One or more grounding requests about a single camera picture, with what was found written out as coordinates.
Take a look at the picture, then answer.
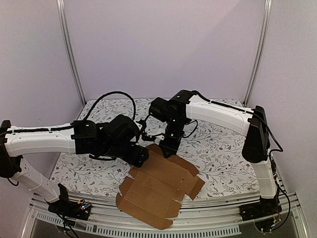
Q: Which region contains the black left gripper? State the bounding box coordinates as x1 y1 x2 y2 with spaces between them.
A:
100 142 150 168

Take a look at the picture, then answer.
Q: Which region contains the brown cardboard paper box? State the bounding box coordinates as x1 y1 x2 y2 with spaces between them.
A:
115 144 205 230

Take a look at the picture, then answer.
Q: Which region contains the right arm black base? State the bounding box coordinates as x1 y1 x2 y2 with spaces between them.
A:
239 196 282 221

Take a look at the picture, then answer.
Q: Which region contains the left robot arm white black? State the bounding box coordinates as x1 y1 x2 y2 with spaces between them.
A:
0 115 149 215

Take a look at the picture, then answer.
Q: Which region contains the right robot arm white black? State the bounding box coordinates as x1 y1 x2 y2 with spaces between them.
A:
149 90 278 216

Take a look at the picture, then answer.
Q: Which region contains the floral patterned table mat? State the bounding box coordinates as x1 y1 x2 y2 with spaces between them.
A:
49 98 277 200

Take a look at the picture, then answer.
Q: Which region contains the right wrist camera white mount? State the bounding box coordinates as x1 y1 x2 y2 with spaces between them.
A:
141 132 164 142

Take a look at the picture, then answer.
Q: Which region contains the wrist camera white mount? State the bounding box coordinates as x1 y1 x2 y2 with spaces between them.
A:
141 132 164 142
134 119 147 134

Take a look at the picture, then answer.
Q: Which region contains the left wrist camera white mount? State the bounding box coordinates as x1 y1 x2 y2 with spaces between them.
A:
134 119 147 134

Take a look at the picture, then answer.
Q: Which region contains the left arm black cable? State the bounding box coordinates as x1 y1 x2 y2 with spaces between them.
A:
85 91 137 124

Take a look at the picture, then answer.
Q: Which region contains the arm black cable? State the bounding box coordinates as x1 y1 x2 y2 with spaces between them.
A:
193 90 284 153
85 91 137 124

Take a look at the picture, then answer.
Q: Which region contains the aluminium front rail frame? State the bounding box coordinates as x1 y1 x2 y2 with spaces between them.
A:
21 193 311 238

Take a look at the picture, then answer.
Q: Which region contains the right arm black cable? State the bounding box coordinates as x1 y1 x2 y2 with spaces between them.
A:
193 90 284 153

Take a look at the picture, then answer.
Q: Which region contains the left aluminium frame post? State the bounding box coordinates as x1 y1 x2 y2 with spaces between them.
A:
56 0 87 106

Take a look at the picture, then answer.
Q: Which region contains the aluminium frame post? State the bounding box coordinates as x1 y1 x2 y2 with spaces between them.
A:
56 0 87 106
243 0 272 106

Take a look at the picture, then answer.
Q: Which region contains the right aluminium frame post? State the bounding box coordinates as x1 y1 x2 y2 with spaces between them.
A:
243 0 272 106

